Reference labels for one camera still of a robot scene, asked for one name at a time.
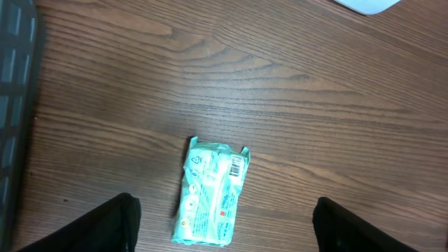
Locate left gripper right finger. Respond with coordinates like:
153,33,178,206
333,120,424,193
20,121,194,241
312,197,417,252

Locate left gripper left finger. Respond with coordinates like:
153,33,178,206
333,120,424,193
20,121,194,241
20,193,141,252

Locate teal snack packet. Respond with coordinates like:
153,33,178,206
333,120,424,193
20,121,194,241
171,136,251,246

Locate white barcode scanner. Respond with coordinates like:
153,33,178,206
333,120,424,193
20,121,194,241
335,0,400,15

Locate grey plastic mesh basket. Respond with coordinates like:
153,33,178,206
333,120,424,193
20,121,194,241
1,0,39,251

